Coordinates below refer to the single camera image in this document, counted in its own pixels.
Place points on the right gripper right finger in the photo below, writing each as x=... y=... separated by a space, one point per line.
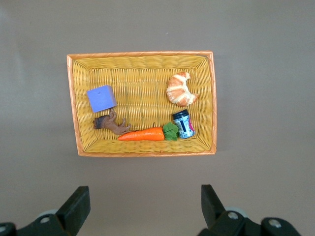
x=215 y=214

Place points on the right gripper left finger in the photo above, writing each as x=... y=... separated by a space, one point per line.
x=73 y=211

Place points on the brown toy lion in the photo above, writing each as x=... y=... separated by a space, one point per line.
x=110 y=125

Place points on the small dark printed can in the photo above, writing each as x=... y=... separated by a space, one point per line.
x=183 y=125

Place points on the orange toy carrot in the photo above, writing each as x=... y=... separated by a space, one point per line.
x=142 y=135

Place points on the purple cube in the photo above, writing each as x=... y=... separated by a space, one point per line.
x=101 y=99

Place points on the toy croissant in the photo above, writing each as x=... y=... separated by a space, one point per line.
x=178 y=92

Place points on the yellow wicker basket orange rim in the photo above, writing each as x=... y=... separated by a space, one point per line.
x=142 y=93

